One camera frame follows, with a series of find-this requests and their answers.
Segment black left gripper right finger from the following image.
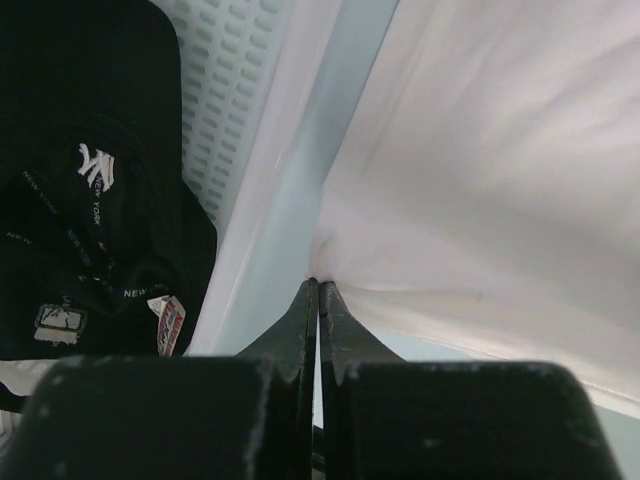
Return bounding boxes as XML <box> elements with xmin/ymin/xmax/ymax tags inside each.
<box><xmin>318</xmin><ymin>282</ymin><xmax>622</xmax><ymax>479</ymax></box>

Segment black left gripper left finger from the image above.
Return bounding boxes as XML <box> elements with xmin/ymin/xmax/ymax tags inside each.
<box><xmin>1</xmin><ymin>279</ymin><xmax>319</xmax><ymax>479</ymax></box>

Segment black t shirt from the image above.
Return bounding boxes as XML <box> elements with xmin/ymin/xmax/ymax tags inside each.
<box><xmin>0</xmin><ymin>0</ymin><xmax>219</xmax><ymax>411</ymax></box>

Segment white t shirt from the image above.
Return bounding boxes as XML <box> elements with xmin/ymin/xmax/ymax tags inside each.
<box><xmin>309</xmin><ymin>1</ymin><xmax>639</xmax><ymax>415</ymax></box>

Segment white plastic laundry basket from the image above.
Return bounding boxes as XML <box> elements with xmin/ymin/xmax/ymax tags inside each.
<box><xmin>1</xmin><ymin>1</ymin><xmax>340</xmax><ymax>440</ymax></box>

